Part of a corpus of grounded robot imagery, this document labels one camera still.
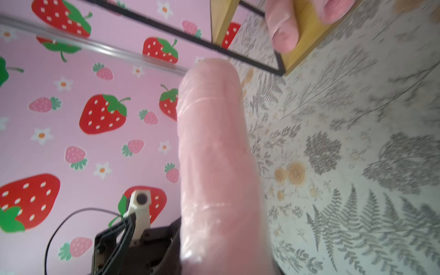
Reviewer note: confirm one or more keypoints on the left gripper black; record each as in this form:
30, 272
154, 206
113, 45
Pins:
156, 253

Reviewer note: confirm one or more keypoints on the pink trash bag roll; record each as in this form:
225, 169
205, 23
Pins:
330, 11
282, 25
224, 227

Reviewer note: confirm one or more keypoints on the wooden shelf black metal frame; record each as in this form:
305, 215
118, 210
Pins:
253, 34

